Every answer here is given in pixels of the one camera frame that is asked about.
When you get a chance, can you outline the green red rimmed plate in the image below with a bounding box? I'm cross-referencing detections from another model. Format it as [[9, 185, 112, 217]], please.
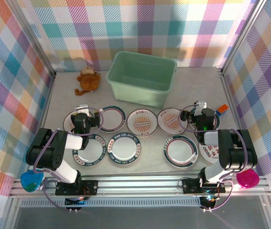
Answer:
[[187, 106, 221, 132], [162, 135, 199, 169], [96, 104, 127, 133]]

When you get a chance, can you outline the orange sunburst white plate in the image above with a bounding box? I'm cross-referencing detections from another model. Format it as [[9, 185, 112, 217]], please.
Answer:
[[157, 107, 188, 135], [62, 109, 94, 135], [127, 109, 159, 138]]

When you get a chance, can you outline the dark lettered rim plate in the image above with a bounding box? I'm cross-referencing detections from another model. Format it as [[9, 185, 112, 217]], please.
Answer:
[[72, 134, 107, 167], [107, 132, 142, 167]]

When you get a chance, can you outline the red characters white plate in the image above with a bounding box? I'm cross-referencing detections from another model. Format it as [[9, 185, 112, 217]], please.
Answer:
[[198, 142, 221, 167]]

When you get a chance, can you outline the green plastic bin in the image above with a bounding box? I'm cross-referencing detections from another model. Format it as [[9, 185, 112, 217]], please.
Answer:
[[106, 51, 178, 108]]

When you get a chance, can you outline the orange blue toy block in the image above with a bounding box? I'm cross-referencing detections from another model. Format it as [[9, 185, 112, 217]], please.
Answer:
[[215, 104, 229, 117]]

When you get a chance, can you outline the brown plush toy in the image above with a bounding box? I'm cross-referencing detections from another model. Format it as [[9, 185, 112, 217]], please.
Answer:
[[74, 66, 101, 96]]

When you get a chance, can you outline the pink triangular plastic device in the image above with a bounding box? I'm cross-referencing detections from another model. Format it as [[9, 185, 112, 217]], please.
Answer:
[[235, 169, 260, 190]]

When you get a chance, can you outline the blue triangular plastic device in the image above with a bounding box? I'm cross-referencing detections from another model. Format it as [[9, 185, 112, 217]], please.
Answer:
[[20, 168, 46, 192]]

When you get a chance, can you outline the black round controller board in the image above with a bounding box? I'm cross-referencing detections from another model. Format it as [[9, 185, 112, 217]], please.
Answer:
[[200, 195, 219, 212], [64, 197, 86, 213]]

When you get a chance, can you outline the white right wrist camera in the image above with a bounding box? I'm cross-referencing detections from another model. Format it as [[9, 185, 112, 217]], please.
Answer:
[[194, 101, 208, 116]]

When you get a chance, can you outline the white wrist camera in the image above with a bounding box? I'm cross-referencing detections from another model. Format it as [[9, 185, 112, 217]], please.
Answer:
[[75, 104, 90, 115], [194, 101, 208, 116]]

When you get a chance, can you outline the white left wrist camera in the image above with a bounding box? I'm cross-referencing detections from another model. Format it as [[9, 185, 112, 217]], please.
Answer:
[[75, 104, 90, 115]]

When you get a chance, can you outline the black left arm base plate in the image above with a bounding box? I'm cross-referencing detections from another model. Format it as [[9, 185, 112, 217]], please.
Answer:
[[55, 180, 99, 197]]

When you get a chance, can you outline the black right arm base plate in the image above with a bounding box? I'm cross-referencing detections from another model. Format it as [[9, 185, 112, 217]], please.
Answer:
[[181, 178, 226, 194]]

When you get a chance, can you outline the aluminium mounting rail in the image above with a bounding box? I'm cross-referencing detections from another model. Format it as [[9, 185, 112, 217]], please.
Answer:
[[8, 175, 271, 198]]

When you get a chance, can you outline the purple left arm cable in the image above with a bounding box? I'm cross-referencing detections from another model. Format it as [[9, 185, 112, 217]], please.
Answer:
[[32, 106, 105, 213]]

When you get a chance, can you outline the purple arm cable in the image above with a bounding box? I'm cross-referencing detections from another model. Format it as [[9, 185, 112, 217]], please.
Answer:
[[32, 106, 105, 213], [178, 104, 248, 212]]

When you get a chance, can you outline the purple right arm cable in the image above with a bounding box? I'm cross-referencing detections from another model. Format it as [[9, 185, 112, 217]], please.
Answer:
[[178, 104, 248, 212]]

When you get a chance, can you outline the grey slotted cable duct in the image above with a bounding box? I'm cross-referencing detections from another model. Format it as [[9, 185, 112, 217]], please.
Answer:
[[20, 199, 202, 208]]

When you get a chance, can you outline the aluminium frame post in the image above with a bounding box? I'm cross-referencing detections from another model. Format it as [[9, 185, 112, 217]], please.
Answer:
[[10, 0, 57, 81], [217, 0, 268, 77]]

